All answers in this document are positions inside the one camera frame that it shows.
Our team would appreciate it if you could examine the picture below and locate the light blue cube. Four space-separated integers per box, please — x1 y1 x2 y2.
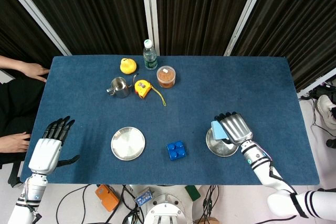
211 120 228 140

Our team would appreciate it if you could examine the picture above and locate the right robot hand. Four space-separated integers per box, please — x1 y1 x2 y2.
214 112 254 146

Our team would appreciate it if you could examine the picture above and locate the black pleated curtain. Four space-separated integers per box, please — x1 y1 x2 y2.
0 0 64 70
12 0 153 56
154 0 259 56
230 0 336 92

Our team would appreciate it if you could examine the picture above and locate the black power adapter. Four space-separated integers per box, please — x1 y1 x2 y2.
313 83 336 100

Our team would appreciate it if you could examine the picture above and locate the white frame post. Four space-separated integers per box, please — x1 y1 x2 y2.
224 0 272 57
296 68 336 98
0 0 72 56
140 0 160 56

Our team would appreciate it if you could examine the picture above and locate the black cable bundle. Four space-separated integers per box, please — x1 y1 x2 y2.
121 185 145 224
196 185 220 224

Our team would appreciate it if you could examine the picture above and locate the yellow pear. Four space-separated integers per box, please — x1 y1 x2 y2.
120 58 138 74

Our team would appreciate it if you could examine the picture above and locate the round metal plate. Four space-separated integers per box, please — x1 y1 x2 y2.
205 126 239 157
110 126 146 161

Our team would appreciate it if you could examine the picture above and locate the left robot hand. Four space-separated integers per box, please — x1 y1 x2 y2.
28 115 80 175

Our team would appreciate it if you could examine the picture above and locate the white sneaker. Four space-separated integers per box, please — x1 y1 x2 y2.
317 94 336 130

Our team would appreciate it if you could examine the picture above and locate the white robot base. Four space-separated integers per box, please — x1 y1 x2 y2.
144 186 196 224

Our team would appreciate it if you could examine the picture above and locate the blue and white box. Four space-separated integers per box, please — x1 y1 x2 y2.
134 186 154 207

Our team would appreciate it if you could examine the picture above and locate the green rectangular object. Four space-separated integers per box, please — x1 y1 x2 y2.
184 185 202 202

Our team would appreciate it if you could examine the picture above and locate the blue table cloth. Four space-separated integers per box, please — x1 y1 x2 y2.
20 55 320 186

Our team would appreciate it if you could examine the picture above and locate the black chair leg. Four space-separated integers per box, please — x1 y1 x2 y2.
7 161 26 188

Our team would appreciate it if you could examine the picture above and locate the black looped cable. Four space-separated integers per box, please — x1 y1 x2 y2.
56 184 91 224

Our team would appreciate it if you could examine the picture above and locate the clear plastic water bottle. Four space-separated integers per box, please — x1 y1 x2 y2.
143 39 159 71

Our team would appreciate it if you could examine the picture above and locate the clear jar of rubber bands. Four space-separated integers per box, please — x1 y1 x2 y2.
156 66 176 89

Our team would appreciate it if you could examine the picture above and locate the blue toy brick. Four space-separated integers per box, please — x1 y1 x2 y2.
166 140 187 161

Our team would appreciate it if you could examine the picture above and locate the person's black clothing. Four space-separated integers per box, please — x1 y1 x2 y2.
0 76 47 169

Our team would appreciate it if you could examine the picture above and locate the person's left hand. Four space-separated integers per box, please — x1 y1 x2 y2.
18 62 50 83

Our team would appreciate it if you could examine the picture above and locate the orange handheld device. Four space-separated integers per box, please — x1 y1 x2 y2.
94 184 120 212

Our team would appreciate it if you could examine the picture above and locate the person's left forearm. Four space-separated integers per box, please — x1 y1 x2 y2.
0 55 23 74

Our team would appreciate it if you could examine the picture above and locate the yellow tape measure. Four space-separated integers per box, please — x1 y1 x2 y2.
134 79 167 107

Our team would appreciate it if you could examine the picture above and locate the stainless steel spouted pitcher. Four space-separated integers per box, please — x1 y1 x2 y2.
106 73 139 99

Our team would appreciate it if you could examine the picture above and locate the person's right hand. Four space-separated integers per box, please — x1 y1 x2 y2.
0 131 32 153

